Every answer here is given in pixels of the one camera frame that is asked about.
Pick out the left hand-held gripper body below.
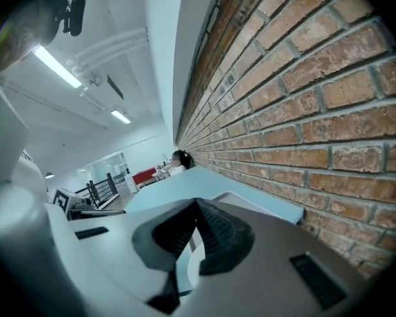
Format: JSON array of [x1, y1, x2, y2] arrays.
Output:
[[51, 186, 94, 215]]

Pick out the person's head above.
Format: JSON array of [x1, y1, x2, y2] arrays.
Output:
[[0, 0, 69, 74]]

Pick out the glass partition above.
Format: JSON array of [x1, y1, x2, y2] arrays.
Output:
[[88, 151, 130, 182]]

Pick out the person's white shirt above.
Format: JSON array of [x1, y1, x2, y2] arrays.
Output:
[[0, 71, 72, 317]]

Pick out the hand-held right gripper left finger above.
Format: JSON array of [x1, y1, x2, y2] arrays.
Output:
[[131, 197, 198, 315]]

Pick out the black railing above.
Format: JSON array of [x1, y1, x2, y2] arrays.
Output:
[[73, 172, 121, 209]]

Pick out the short ceiling tube light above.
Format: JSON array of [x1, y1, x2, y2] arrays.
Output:
[[110, 108, 133, 125]]

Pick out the long ceiling tube light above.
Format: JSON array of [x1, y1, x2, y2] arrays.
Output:
[[32, 44, 84, 89]]

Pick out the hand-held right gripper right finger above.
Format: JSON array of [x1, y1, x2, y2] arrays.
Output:
[[196, 197, 256, 276]]

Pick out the black head camera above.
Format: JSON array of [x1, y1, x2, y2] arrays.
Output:
[[63, 0, 87, 38]]

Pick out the white bin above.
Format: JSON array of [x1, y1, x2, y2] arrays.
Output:
[[123, 174, 137, 195]]

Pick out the white ceiling pipe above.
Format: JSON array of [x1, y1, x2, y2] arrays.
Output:
[[73, 27, 150, 90]]

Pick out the red cabinet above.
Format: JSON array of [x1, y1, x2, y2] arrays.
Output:
[[131, 166, 158, 188]]

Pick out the black ceiling vent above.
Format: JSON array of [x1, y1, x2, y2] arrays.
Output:
[[106, 74, 125, 101]]

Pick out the white table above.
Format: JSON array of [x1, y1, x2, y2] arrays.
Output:
[[123, 166, 219, 214]]

